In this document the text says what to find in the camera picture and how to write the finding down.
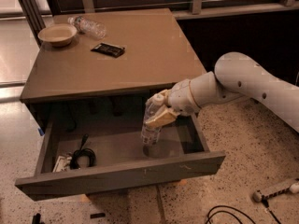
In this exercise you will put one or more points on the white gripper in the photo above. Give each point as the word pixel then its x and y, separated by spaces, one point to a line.
pixel 181 97

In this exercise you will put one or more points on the clear plastic bottle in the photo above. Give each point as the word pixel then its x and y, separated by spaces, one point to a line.
pixel 94 29
pixel 149 135

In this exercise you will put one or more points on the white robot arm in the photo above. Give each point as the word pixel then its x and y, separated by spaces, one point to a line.
pixel 235 75

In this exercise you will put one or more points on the grey cabinet with flat top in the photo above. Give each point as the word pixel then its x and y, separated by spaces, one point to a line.
pixel 157 55

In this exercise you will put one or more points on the open grey top drawer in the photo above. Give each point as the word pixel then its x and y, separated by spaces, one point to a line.
pixel 121 160

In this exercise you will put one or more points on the lying clear plastic bottle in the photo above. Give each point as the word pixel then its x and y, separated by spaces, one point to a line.
pixel 94 29

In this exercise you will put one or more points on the white adapter box in drawer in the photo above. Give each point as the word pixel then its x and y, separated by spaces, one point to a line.
pixel 62 164

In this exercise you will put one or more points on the black snack packet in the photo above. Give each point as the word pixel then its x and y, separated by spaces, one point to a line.
pixel 109 50

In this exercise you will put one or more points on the blue tape piece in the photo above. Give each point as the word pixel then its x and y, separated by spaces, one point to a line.
pixel 40 131

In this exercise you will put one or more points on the black flat floor marker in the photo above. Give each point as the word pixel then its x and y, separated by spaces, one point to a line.
pixel 98 215

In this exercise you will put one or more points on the beige ceramic bowl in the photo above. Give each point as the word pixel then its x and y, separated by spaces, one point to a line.
pixel 58 35

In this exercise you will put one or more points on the white power strip on floor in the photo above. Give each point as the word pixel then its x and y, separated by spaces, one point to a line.
pixel 290 185

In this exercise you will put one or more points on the small black floor object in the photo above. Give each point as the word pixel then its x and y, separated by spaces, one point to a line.
pixel 37 219

